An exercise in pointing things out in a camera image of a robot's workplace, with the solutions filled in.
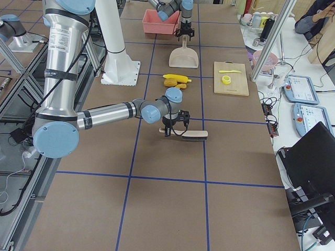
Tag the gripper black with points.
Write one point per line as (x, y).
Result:
(185, 26)
(167, 122)

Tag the beige dustpan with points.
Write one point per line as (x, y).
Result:
(184, 57)

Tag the tan toy ginger root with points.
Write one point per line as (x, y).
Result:
(181, 86)

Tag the yellow toy corn cob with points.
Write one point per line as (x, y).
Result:
(179, 78)

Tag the brown toy potato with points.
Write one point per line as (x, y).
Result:
(170, 82)

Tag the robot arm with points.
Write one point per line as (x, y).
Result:
(166, 10)
(57, 125)

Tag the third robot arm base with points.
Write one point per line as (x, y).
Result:
(12, 28)

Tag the pink plastic bin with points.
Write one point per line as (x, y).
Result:
(153, 24)

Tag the yellow lemon slices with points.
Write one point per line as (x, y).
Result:
(226, 80)

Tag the yellow plastic knife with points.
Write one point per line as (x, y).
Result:
(229, 71)

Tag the wooden cutting board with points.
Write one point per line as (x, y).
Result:
(239, 83)

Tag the black bottle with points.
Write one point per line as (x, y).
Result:
(266, 30)

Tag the pink bowl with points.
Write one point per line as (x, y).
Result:
(270, 62)

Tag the upper teach pendant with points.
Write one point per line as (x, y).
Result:
(300, 89)

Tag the teach pendant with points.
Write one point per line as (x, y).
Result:
(300, 89)
(307, 116)

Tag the lower teach pendant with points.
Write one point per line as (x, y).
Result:
(307, 116)

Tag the person in dark clothes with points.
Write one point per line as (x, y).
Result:
(312, 22)

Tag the black laptop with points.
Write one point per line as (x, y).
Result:
(310, 162)

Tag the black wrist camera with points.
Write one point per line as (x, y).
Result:
(185, 115)

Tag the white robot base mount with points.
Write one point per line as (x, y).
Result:
(119, 68)

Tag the aluminium frame post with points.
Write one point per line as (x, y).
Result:
(274, 33)

